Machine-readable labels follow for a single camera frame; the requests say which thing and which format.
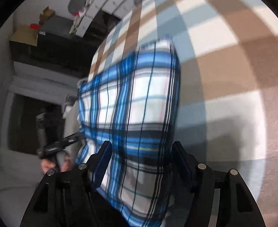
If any person left hand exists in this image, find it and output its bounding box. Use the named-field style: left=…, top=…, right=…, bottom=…
left=40, top=154, right=73, bottom=174

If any grey oval mirror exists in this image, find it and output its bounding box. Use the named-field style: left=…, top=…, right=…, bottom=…
left=68, top=0, right=86, bottom=15

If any white drawer desk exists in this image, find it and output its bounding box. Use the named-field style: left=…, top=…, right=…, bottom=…
left=74, top=0, right=135, bottom=37

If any checkered brown blue bedsheet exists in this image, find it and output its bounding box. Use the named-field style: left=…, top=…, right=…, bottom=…
left=89, top=0, right=278, bottom=226

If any open cardboard box on fridge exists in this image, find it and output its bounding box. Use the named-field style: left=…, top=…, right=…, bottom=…
left=39, top=7, right=55, bottom=26

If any blue white plaid shirt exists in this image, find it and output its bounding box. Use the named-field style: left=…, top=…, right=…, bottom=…
left=76, top=39, right=180, bottom=226

